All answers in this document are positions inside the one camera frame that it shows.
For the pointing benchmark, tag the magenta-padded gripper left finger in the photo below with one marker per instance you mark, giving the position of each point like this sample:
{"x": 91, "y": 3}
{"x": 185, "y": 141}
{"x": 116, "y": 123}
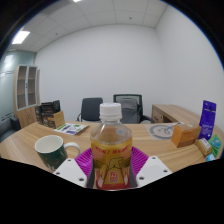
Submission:
{"x": 69, "y": 170}

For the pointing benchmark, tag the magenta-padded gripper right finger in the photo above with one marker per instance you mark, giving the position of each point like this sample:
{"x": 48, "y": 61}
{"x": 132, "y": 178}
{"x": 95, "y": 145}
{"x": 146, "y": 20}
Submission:
{"x": 153, "y": 169}

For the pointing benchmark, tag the orange drink bottle white cap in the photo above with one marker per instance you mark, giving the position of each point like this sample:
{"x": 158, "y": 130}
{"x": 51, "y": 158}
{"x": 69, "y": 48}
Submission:
{"x": 111, "y": 146}

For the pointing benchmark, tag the green mug white inside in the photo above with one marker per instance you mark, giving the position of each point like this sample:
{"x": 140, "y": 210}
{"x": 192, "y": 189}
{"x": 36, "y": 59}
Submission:
{"x": 50, "y": 153}

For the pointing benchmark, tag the round white printed mat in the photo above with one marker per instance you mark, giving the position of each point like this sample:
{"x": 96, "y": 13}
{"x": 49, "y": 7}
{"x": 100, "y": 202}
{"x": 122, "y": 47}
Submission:
{"x": 159, "y": 130}

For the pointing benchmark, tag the white sticker sheet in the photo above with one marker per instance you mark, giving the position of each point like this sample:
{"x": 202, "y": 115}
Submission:
{"x": 71, "y": 128}

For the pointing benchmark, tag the orange-brown wooden box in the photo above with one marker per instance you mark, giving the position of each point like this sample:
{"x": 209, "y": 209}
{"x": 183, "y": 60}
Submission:
{"x": 185, "y": 135}

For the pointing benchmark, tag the brown cardboard box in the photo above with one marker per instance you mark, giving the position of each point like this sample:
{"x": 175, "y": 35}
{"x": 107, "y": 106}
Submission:
{"x": 54, "y": 119}

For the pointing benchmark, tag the small beige box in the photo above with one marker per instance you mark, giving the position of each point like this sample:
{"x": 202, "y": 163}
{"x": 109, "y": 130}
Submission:
{"x": 204, "y": 146}

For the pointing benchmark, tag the small blue box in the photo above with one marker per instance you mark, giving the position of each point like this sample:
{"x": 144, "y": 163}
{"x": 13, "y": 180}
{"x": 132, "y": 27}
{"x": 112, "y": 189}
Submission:
{"x": 210, "y": 157}

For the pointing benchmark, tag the black carton box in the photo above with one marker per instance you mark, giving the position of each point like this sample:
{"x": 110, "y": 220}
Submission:
{"x": 50, "y": 106}
{"x": 38, "y": 115}

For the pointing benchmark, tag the grey mesh office chair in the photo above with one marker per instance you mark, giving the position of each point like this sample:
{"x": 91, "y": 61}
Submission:
{"x": 129, "y": 108}

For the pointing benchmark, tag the black office chair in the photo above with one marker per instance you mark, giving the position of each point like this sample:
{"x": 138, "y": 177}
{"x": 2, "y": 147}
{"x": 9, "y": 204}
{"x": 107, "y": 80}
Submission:
{"x": 90, "y": 108}

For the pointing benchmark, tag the green folded cloth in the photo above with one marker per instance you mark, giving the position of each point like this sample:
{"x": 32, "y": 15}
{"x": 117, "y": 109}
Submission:
{"x": 216, "y": 143}

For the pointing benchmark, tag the black sofa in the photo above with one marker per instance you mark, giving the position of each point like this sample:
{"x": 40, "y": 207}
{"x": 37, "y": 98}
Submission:
{"x": 8, "y": 128}

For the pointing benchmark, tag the purple standing packet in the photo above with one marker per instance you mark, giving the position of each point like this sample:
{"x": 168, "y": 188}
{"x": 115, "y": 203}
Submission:
{"x": 208, "y": 119}

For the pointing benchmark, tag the wooden shelf cabinet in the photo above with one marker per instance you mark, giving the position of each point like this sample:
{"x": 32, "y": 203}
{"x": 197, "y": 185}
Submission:
{"x": 26, "y": 90}

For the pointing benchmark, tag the rectangular ceiling light panel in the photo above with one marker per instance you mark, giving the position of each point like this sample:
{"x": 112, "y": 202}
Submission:
{"x": 20, "y": 37}
{"x": 77, "y": 0}

